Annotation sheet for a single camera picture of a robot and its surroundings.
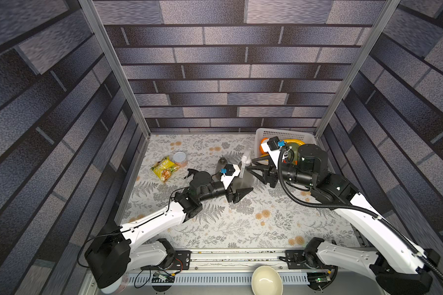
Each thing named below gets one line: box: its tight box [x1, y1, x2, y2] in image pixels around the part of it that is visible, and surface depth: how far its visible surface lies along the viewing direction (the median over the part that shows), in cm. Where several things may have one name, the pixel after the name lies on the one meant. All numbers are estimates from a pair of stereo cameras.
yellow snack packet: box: [150, 156, 180, 183], surface depth 100 cm
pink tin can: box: [172, 151, 188, 168], surface depth 103 cm
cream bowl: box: [251, 265, 284, 295], surface depth 68 cm
